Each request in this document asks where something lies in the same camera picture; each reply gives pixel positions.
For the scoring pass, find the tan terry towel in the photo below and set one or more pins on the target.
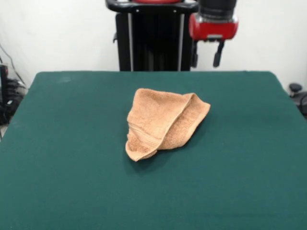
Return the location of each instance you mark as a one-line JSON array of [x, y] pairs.
[[153, 124]]

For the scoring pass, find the dark green table cloth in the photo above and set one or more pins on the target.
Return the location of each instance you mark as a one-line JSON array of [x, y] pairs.
[[72, 167]]

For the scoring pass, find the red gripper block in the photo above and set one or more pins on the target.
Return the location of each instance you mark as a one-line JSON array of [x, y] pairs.
[[212, 30]]

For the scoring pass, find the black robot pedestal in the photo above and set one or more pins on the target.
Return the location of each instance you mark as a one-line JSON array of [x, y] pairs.
[[156, 43]]

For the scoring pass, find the black electronics box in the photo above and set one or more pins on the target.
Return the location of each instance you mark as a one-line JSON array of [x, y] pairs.
[[3, 79]]

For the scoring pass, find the black office chair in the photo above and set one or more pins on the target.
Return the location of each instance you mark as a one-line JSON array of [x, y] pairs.
[[299, 95]]

